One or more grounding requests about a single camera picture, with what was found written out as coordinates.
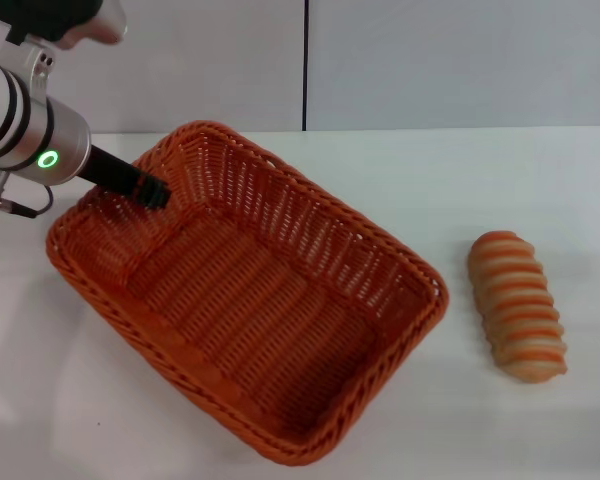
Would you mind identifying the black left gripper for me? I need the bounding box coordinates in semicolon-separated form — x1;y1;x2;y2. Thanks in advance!
77;144;174;209

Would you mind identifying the orange woven plastic basket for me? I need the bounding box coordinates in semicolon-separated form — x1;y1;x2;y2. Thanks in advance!
45;119;450;467

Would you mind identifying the orange striped bread loaf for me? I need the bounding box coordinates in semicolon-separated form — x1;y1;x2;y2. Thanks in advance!
467;230;569;385

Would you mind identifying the black thin arm cable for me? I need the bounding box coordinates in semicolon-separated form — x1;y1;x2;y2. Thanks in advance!
0;184;55;219

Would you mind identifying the black vertical wall strip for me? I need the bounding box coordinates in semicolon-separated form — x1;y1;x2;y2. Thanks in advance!
302;0;310;132

